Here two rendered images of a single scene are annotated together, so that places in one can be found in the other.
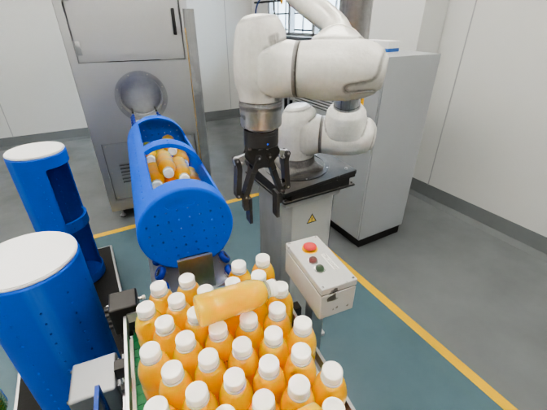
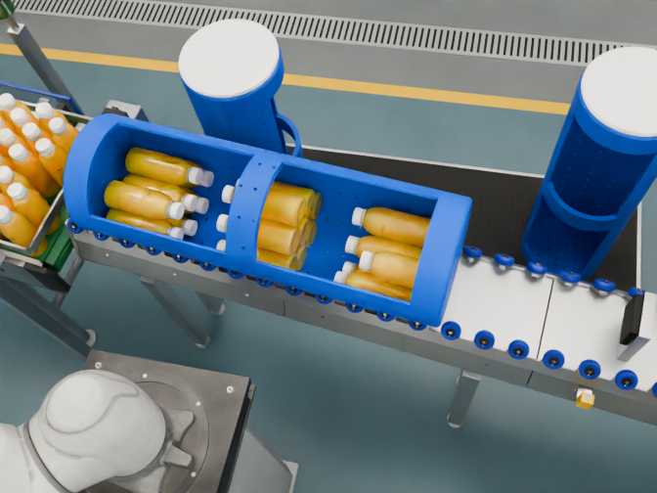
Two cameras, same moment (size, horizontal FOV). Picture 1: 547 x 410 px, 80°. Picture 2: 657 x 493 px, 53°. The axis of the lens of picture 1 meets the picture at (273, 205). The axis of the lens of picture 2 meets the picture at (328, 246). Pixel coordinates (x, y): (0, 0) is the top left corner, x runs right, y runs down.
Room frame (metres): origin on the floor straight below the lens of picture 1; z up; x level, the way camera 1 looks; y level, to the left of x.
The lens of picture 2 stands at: (1.90, 0.05, 2.38)
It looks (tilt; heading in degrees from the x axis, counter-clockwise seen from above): 63 degrees down; 142
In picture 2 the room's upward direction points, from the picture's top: 12 degrees counter-clockwise
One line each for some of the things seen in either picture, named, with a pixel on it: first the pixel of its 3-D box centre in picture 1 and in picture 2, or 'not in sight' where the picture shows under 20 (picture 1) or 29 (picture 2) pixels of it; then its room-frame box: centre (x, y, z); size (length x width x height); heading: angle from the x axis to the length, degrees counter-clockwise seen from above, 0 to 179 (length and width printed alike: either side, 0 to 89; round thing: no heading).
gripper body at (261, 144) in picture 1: (261, 147); not in sight; (0.70, 0.03, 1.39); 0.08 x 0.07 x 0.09; 113
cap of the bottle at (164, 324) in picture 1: (164, 324); (19, 115); (0.48, 0.24, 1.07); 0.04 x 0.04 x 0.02
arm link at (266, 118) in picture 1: (260, 114); not in sight; (0.70, 0.03, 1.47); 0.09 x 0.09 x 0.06
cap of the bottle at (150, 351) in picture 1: (150, 351); (6, 101); (0.41, 0.24, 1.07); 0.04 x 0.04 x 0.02
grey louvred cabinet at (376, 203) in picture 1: (309, 125); not in sight; (3.20, -0.36, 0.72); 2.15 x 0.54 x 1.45; 30
